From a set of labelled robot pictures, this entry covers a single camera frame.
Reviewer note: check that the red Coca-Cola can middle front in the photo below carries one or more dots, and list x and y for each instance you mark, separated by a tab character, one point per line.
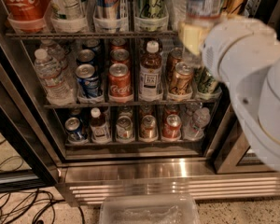
119	79

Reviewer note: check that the gold can middle front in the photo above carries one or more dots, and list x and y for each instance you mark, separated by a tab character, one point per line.
181	78

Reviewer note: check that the tea bottle bottom shelf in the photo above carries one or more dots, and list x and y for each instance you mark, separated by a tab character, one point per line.
99	127

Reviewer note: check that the left glass fridge door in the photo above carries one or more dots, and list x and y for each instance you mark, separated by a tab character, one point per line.
24	163

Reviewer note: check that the clear water bottle top shelf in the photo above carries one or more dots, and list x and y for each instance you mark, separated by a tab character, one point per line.
205	13

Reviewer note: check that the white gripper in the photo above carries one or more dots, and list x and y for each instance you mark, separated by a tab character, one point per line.
230	46

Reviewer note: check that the blue Red Bull can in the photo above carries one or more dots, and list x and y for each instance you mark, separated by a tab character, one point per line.
108	9

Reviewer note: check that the green white can bottom shelf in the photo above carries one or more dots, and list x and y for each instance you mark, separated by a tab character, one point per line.
124	128

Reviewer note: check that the clear plastic bin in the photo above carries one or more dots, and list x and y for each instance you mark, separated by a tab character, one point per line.
150	209

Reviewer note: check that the water bottle middle shelf rear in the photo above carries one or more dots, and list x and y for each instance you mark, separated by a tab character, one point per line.
56	51

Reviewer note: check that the copper can bottom shelf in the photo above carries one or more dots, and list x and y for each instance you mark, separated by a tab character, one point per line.
148	127

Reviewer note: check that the blue can bottom shelf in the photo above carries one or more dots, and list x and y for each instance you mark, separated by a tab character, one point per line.
75	129

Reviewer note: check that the green LaCroix can top shelf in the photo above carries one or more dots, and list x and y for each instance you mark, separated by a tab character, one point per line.
150	9

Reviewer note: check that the glass fridge door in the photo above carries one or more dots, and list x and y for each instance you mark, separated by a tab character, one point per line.
232	152
24	163

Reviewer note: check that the stainless steel fridge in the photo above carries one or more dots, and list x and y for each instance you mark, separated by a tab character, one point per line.
89	172

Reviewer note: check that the brown tea bottle middle shelf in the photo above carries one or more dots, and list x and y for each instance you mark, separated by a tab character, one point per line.
150	71

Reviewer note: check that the gold can middle rear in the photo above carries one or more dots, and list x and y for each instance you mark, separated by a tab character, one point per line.
174	57

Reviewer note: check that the water bottle middle shelf front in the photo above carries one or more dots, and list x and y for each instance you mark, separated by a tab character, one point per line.
51	76

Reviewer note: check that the water bottle bottom shelf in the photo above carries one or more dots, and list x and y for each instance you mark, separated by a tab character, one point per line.
194	131

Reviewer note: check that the green can middle front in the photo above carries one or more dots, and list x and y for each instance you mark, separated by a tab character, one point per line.
207	83

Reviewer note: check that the blue pepsi can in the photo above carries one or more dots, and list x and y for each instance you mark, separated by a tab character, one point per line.
86	56
89	80

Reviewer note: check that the red can bottom shelf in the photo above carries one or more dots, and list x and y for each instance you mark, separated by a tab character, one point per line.
171	126

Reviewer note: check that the red Coca-Cola can middle rear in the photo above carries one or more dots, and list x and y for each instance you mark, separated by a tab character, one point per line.
120	56

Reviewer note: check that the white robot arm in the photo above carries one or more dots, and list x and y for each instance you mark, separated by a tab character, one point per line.
257	106

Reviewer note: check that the blue Pepsi can front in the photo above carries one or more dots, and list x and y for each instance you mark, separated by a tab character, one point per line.
89	80

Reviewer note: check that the silver green can top shelf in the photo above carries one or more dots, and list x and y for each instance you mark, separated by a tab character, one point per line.
69	16

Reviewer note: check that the right glass fridge door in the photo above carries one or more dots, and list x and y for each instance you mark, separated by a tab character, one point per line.
232	152

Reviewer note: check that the blue Pepsi can rear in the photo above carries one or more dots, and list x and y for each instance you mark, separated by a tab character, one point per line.
86	56

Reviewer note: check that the red Coca-Cola can top shelf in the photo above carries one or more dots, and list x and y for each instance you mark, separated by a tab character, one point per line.
27	16

